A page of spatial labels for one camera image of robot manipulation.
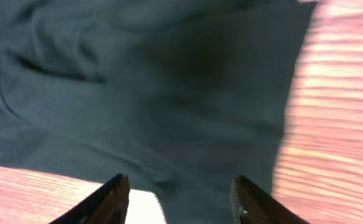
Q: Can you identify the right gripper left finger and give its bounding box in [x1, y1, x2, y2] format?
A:
[50, 174, 130, 224]

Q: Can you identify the black t-shirt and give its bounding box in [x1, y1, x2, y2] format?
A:
[0, 0, 316, 224]

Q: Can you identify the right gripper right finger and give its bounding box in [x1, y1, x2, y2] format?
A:
[230, 175, 309, 224]

